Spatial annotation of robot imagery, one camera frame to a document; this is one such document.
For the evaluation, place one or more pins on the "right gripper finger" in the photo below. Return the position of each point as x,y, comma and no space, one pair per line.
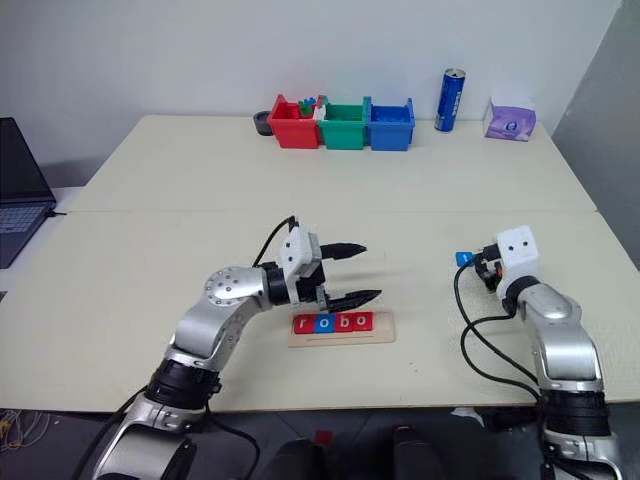
477,265

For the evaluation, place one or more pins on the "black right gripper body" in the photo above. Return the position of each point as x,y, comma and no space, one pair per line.
492,275

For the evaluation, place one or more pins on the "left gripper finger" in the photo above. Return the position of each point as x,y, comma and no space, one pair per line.
355,298
345,250

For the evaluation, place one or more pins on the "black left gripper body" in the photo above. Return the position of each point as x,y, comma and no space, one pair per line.
311,287

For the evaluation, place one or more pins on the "red letter tile o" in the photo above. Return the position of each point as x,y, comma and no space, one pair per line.
362,321

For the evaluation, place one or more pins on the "red letter tile b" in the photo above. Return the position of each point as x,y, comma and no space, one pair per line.
342,322

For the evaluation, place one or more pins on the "wooden letter tray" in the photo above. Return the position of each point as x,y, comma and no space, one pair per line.
382,330

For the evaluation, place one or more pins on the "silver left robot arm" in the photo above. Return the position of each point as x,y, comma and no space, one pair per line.
230,287

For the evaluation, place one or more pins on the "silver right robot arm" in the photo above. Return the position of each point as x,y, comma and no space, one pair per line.
560,320

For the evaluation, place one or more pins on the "red letter tile r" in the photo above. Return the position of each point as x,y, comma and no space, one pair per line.
303,324

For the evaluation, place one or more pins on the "blue letter tile o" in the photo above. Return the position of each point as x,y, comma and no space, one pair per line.
323,323

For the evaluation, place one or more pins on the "green plastic bin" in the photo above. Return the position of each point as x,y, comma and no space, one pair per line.
344,134

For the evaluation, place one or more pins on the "blue plastic bin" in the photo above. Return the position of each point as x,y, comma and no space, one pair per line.
390,134

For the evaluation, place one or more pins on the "red plastic bin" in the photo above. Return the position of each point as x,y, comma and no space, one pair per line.
295,132

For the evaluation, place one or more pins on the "white toy brick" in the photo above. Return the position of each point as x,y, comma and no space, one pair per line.
319,112

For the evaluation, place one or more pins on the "small red patch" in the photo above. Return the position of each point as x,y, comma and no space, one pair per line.
323,438

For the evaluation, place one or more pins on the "purple tissue pack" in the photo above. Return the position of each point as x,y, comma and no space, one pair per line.
510,125

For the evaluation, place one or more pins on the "green toy brick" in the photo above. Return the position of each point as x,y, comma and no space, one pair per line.
305,110

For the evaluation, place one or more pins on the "black tape roll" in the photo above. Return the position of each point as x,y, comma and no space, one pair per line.
261,125

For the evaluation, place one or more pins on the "red toy brick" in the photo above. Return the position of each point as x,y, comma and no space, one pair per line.
322,100

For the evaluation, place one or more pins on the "blue toy brick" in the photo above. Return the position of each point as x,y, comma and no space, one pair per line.
309,100

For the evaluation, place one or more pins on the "blue drink can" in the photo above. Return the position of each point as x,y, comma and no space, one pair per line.
449,102

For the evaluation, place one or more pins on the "dark rounded shape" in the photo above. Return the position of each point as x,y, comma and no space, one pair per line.
412,457
300,462

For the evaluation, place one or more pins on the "dark grey laptop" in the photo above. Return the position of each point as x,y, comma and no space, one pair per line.
17,170

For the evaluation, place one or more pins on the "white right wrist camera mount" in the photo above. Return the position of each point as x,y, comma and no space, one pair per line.
520,255

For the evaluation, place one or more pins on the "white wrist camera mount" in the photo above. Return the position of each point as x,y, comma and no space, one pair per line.
520,255
296,250

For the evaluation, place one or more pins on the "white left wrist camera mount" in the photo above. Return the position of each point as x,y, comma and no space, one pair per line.
296,250

